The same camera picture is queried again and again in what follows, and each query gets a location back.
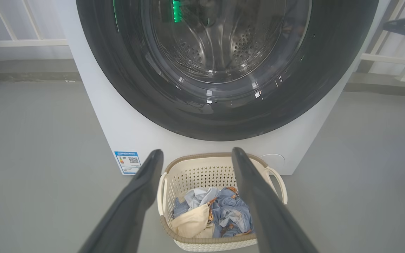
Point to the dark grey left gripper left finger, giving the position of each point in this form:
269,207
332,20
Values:
132,203

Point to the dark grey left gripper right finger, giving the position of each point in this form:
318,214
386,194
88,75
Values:
262,203

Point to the blue orange patterned garment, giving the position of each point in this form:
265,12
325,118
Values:
229,211

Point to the cream garment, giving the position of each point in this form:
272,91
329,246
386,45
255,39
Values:
193,223

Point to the light grey garment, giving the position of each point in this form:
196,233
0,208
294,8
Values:
197,196

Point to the round dark washing machine door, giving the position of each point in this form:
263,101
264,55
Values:
118,70

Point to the cream perforated laundry basket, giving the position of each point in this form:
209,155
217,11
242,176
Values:
195,174

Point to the white washing machine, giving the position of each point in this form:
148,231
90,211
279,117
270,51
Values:
118,116

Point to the white metal railing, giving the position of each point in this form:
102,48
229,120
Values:
19,43
392,59

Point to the blue energy label sticker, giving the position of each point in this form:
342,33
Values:
128,162

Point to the round white filter cover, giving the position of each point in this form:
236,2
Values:
276,161

